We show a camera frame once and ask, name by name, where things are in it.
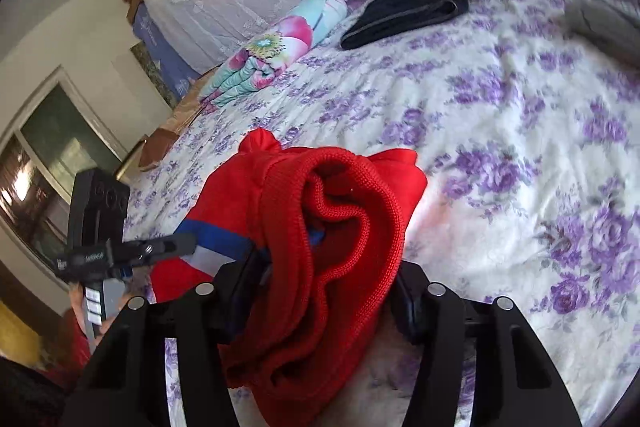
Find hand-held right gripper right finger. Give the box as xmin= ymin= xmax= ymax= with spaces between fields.
xmin=390 ymin=259 xmax=583 ymax=427

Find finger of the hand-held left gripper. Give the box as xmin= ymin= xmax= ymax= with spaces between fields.
xmin=117 ymin=233 xmax=197 ymax=269

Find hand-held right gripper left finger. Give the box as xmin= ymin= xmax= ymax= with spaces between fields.
xmin=60 ymin=249 xmax=273 ymax=427

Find red sweater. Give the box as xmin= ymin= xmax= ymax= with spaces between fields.
xmin=149 ymin=128 xmax=429 ymax=427

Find person's left forearm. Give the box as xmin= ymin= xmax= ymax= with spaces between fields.
xmin=30 ymin=312 xmax=93 ymax=388

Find person's left hand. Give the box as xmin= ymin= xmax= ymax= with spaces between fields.
xmin=67 ymin=282 xmax=106 ymax=350

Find window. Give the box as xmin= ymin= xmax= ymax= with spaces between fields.
xmin=0 ymin=67 xmax=131 ymax=268

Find brown wooden furniture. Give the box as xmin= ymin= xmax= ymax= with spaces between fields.
xmin=139 ymin=92 xmax=211 ymax=172

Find blue printed panel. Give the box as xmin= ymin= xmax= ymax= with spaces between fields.
xmin=131 ymin=3 xmax=202 ymax=108

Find purple floral bedsheet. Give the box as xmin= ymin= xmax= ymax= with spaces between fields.
xmin=120 ymin=0 xmax=640 ymax=427

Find folded colourful floral quilt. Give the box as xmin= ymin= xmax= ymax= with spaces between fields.
xmin=197 ymin=0 xmax=349 ymax=108

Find grey fleece blanket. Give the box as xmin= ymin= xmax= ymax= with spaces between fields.
xmin=565 ymin=0 xmax=640 ymax=68

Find black pants with white drawstring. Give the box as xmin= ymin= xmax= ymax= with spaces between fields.
xmin=340 ymin=0 xmax=471 ymax=51

